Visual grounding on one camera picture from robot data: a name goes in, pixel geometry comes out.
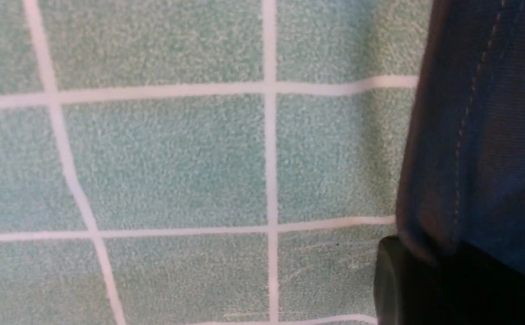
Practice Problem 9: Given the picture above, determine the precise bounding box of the green checkered tablecloth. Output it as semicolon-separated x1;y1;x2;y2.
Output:
0;0;431;325

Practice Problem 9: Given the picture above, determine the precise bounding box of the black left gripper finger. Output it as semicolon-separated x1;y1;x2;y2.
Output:
374;235;525;325

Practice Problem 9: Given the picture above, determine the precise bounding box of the dark gray long-sleeved shirt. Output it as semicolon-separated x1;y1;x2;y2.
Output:
395;0;525;276

